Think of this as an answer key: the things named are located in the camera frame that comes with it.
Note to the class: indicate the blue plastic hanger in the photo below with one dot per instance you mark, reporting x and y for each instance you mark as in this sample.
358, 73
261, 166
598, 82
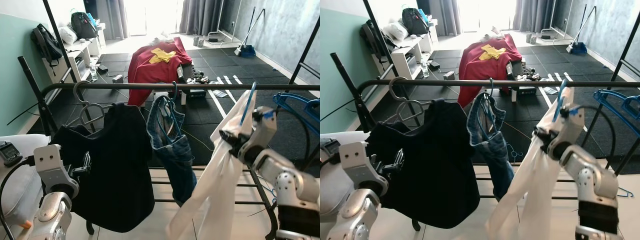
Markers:
248, 102
282, 97
602, 94
560, 100

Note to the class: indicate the white t-shirt with grey print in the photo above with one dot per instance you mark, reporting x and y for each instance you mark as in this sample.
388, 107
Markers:
525, 190
220, 180

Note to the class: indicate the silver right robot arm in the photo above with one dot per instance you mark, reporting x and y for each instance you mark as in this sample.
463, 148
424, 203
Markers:
590, 185
285, 180

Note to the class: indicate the silver metal hanger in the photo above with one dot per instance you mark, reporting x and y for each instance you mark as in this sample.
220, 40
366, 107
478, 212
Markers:
74, 91
390, 87

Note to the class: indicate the plain black t-shirt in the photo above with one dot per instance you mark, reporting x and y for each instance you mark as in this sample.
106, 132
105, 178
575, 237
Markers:
115, 175
430, 175

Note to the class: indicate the blue jeans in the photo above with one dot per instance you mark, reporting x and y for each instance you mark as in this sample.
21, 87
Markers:
492, 150
175, 155

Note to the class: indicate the black handheld device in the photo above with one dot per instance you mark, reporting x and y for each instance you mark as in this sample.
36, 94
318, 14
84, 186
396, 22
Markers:
10, 152
331, 149

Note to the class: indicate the black metal clothes rack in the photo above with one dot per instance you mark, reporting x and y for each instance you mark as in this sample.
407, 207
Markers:
150, 86
475, 82

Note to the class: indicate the red cloth with yellow print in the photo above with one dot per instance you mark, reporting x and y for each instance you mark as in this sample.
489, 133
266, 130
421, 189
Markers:
150, 75
480, 70

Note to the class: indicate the blue broom and dustpan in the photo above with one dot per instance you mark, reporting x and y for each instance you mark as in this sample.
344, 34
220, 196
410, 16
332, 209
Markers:
247, 50
577, 48

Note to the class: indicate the clear water bottle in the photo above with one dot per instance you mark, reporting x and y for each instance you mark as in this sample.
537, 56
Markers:
94, 74
425, 70

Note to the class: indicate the white shelf unit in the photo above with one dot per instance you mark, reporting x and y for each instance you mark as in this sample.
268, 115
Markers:
405, 57
75, 55

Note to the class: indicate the grey curtain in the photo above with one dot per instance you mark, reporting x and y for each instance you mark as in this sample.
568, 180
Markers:
200, 15
447, 17
112, 20
530, 12

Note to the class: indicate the white pillow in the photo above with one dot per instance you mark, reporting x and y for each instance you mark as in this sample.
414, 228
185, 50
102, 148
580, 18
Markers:
67, 35
395, 31

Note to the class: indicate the black backpack with blue trim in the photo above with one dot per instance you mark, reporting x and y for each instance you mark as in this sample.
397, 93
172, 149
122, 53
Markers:
82, 25
415, 21

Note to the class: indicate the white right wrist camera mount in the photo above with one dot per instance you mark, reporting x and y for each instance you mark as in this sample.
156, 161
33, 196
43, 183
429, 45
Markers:
570, 132
265, 135

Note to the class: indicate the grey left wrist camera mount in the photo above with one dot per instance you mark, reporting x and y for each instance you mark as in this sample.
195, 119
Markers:
50, 167
360, 165

